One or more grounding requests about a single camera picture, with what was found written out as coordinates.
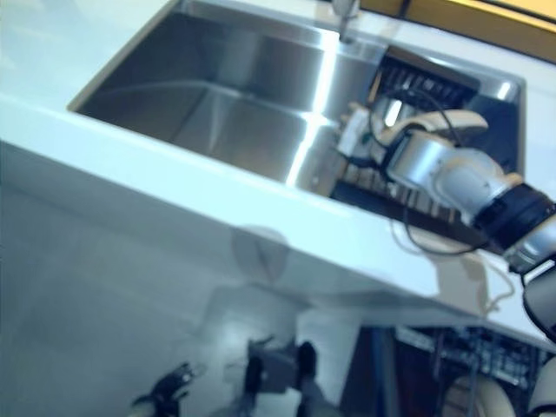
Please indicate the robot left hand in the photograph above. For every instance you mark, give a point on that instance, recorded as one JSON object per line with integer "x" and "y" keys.
{"x": 171, "y": 384}

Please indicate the stainless steel sink basin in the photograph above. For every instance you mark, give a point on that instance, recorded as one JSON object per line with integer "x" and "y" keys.
{"x": 226, "y": 100}

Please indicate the white glossy cabinet door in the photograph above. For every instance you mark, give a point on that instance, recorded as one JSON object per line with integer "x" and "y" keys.
{"x": 130, "y": 226}
{"x": 356, "y": 295}

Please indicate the black dish drying rack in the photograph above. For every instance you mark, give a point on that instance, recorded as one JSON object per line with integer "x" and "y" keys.
{"x": 417, "y": 82}

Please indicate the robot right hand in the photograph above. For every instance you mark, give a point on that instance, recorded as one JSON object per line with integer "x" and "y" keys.
{"x": 360, "y": 134}

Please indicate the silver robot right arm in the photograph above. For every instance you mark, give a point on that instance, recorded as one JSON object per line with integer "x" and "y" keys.
{"x": 456, "y": 178}

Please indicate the chrome pull-down kitchen faucet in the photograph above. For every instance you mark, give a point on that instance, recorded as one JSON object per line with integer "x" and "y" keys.
{"x": 345, "y": 17}

